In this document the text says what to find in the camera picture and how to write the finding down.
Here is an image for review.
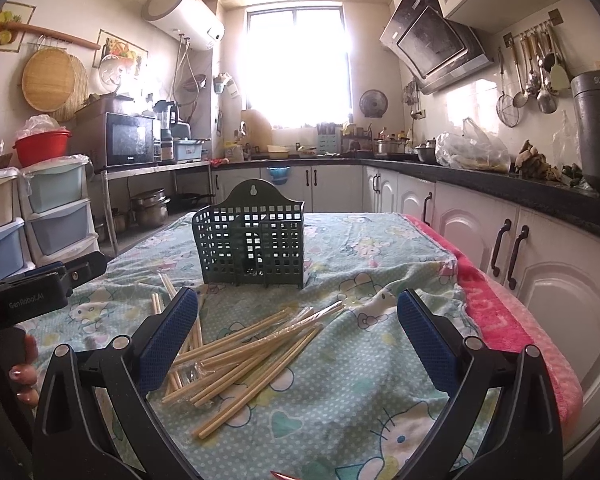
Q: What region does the white water heater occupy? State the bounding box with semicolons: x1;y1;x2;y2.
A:
140;0;224;51

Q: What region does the plastic bag of food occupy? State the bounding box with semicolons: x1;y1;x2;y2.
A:
434;118;510;174

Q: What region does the stainless steel pot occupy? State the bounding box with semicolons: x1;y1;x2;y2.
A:
130;188;170;229

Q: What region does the red plastic basin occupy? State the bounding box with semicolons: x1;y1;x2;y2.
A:
14;128;71;168

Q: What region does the dark green utensil basket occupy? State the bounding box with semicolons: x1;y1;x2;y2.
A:
192;179;304;288

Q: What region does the black microwave oven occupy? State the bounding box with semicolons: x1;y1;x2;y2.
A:
69;113;159;171

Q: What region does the metal shelf rack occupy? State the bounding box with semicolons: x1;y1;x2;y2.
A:
87;162;212;258

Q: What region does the person left hand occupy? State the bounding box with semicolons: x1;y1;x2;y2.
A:
9;334;40;408

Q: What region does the hello kitty tablecloth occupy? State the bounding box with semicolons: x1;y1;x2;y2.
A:
24;214;481;479

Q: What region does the blue hanging basket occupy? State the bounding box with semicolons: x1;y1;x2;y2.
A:
266;167;290;185

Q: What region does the plastic drawer cabinet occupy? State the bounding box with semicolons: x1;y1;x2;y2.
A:
0;155;99;281

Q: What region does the hanging strainer ladle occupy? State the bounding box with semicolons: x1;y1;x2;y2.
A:
496;49;521;128

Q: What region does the wall fan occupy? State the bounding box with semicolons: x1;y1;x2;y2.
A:
358;89;389;118

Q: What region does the hanging steel ladle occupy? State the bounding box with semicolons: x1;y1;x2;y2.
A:
510;39;529;110

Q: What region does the round bamboo tray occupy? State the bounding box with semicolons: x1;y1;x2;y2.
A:
21;48;88;122

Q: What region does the pink towel blanket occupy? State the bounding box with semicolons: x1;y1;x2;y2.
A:
404;214;583;441

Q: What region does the green hanging spatula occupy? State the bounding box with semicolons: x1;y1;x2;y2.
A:
547;24;570;92

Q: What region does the black blender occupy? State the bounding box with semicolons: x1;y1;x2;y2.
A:
154;100;178;162

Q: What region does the black range hood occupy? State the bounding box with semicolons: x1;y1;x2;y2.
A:
380;0;493;96

